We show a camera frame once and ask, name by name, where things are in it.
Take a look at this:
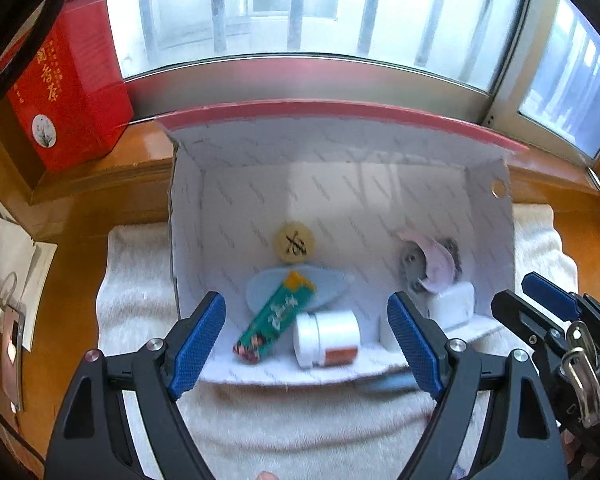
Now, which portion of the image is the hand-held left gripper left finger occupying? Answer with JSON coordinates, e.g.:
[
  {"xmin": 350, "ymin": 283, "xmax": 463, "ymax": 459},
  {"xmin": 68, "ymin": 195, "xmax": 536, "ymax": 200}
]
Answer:
[{"xmin": 44, "ymin": 290, "xmax": 227, "ymax": 480}]

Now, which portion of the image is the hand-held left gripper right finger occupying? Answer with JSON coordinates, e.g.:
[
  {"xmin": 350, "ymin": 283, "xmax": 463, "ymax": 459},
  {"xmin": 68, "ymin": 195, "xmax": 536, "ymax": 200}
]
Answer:
[{"xmin": 386, "ymin": 291, "xmax": 570, "ymax": 480}]

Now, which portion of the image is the stack of papers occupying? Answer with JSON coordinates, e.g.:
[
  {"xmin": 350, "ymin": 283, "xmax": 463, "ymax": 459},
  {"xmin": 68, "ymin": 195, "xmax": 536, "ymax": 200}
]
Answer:
[{"xmin": 0, "ymin": 200, "xmax": 58, "ymax": 353}]

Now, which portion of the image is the blue-grey oval insole piece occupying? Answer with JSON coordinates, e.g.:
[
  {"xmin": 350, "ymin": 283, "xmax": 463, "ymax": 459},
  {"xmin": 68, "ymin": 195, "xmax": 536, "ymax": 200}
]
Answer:
[{"xmin": 245, "ymin": 266, "xmax": 355, "ymax": 313}]

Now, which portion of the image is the black cable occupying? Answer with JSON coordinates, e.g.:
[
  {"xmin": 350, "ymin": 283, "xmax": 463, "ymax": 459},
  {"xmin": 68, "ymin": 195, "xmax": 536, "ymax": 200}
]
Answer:
[{"xmin": 0, "ymin": 0, "xmax": 98, "ymax": 123}]

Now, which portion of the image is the white plastic bottle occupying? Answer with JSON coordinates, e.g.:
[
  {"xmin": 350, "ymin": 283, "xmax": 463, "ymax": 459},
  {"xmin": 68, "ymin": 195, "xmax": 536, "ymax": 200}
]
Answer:
[{"xmin": 293, "ymin": 310, "xmax": 361, "ymax": 370}]

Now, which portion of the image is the pink plastic disc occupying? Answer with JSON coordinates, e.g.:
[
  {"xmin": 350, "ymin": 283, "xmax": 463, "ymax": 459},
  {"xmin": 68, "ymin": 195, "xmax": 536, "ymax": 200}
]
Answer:
[{"xmin": 396, "ymin": 229, "xmax": 458, "ymax": 293}]

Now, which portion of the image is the white towel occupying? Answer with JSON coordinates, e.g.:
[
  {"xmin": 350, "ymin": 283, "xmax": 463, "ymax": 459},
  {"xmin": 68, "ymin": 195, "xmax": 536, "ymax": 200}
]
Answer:
[{"xmin": 96, "ymin": 204, "xmax": 580, "ymax": 480}]

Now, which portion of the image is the red tea box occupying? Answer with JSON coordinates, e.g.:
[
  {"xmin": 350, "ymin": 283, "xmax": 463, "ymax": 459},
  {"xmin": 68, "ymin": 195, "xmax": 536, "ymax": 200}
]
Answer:
[{"xmin": 7, "ymin": 0, "xmax": 135, "ymax": 173}]

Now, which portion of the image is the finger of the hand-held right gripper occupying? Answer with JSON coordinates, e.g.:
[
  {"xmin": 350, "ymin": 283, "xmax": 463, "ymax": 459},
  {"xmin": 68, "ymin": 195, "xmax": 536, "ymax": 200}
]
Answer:
[
  {"xmin": 522, "ymin": 271, "xmax": 600, "ymax": 346},
  {"xmin": 491, "ymin": 289, "xmax": 568, "ymax": 361}
]

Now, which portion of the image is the white cardboard box red rim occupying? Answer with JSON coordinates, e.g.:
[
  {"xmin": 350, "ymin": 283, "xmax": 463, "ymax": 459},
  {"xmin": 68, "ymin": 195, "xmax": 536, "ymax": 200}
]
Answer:
[{"xmin": 155, "ymin": 100, "xmax": 530, "ymax": 386}]

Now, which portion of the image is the round wooden chess piece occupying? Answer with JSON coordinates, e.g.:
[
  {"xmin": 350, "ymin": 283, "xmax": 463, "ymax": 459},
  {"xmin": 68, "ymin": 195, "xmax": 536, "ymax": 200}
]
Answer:
[{"xmin": 273, "ymin": 221, "xmax": 313, "ymax": 262}]

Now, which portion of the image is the white charger plug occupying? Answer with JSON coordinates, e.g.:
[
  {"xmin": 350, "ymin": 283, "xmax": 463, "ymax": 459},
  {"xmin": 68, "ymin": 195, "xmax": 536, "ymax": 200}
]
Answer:
[{"xmin": 426, "ymin": 282, "xmax": 476, "ymax": 331}]

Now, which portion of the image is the green snack packet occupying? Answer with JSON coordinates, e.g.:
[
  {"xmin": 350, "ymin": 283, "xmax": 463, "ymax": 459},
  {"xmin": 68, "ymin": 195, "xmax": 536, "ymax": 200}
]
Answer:
[{"xmin": 232, "ymin": 271, "xmax": 317, "ymax": 363}]

